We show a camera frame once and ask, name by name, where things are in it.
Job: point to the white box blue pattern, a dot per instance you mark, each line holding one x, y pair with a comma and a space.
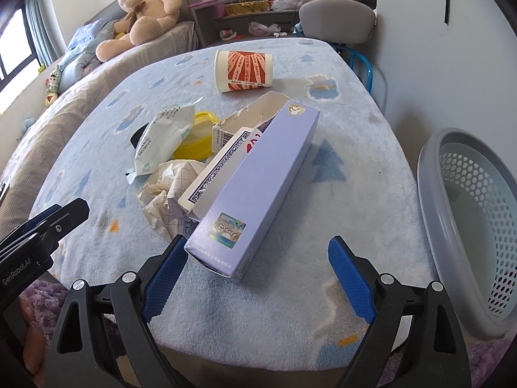
214, 178

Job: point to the white paper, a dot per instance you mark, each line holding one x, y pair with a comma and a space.
169, 186

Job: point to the orange white paper cup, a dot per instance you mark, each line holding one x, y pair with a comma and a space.
246, 70

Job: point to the blue metal child chair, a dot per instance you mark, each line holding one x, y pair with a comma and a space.
365, 68

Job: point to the pink plastic bag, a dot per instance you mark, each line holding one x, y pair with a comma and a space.
260, 29

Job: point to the gold snack packets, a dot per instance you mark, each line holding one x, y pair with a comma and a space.
246, 8

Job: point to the pink plastic box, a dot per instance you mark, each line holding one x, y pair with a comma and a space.
210, 8

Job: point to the small cartoon doll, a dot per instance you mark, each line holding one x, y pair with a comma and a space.
53, 85

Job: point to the beige bed cover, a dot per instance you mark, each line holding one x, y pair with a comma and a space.
60, 117

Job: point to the grey upholstered chair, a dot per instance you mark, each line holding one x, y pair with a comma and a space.
335, 20

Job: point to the person's left hand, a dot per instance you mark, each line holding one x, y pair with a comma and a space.
33, 347

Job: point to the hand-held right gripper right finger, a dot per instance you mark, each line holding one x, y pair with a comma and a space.
351, 283

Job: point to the white wet wipes packet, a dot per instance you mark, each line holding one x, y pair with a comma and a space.
161, 137

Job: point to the long purple cardboard box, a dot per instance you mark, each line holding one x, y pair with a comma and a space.
262, 169

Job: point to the blue printed fleece blanket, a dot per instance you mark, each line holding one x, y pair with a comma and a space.
343, 129

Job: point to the yellow plastic container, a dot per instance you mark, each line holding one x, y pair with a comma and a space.
198, 141

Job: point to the grey shelf unit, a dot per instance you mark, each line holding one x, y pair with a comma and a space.
242, 18

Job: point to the white plastic bag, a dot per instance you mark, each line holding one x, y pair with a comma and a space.
284, 4

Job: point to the grey perforated plastic basket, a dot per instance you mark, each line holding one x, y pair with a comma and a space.
440, 218

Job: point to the window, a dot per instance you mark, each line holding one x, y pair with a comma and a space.
14, 44

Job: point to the red white small item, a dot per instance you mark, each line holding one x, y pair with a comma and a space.
228, 34

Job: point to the grey curtain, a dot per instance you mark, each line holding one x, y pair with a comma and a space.
46, 32

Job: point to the light blue quilt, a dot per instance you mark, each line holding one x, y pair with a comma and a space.
80, 52

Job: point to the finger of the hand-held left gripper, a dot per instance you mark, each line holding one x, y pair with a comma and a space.
66, 222
32, 222

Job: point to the beige teddy bear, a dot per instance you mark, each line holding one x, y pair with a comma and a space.
149, 12

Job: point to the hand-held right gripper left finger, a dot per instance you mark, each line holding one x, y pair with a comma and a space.
161, 287

